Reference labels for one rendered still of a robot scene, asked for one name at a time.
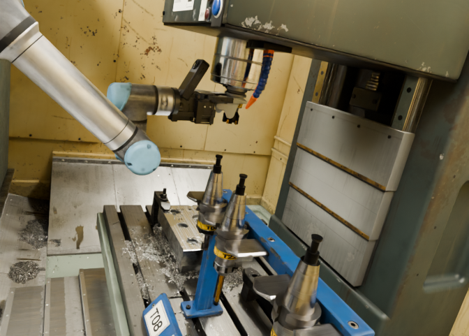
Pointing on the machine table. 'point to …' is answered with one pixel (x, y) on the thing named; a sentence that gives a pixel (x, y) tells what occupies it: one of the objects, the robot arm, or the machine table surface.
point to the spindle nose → (236, 63)
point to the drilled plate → (185, 258)
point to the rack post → (204, 288)
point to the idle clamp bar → (252, 288)
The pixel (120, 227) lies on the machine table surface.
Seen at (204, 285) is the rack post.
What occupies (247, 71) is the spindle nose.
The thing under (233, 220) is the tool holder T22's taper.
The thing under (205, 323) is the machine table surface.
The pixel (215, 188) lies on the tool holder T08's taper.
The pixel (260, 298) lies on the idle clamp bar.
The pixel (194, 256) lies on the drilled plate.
